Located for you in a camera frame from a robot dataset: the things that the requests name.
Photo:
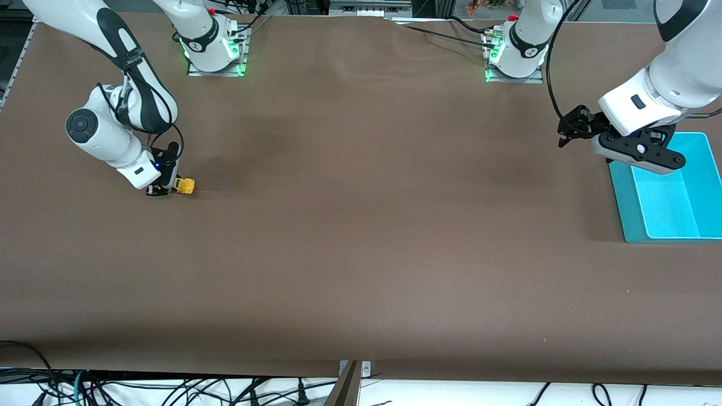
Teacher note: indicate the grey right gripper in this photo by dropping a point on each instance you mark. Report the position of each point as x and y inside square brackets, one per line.
[167, 176]

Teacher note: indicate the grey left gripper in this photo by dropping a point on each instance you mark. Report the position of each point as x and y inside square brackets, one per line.
[586, 125]

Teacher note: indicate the yellow toy beetle car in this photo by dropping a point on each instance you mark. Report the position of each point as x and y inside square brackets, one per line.
[185, 185]

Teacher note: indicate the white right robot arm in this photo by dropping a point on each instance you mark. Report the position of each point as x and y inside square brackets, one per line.
[104, 132]

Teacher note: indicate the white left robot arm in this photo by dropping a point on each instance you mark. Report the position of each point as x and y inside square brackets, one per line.
[677, 73]

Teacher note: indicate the teal plastic bin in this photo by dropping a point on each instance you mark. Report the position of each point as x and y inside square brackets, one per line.
[671, 211]

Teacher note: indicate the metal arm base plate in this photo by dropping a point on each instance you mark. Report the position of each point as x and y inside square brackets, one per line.
[217, 73]
[514, 80]

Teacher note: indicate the aluminium frame rail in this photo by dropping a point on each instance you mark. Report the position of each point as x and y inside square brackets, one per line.
[369, 7]

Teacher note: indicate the metal table edge bracket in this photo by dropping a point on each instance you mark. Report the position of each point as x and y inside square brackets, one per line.
[351, 389]

